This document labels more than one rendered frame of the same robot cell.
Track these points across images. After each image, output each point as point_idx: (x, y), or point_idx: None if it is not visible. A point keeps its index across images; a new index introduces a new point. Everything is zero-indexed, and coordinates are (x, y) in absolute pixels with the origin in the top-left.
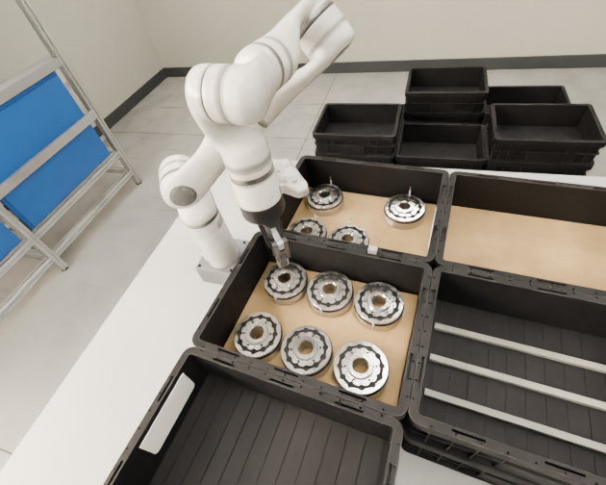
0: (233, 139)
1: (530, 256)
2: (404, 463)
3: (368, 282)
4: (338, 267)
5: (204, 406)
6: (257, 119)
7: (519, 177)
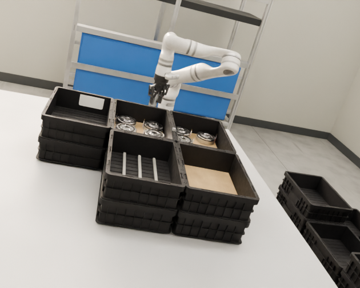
0: (165, 51)
1: (208, 188)
2: (97, 174)
3: None
4: (166, 134)
5: (96, 115)
6: (167, 46)
7: (294, 231)
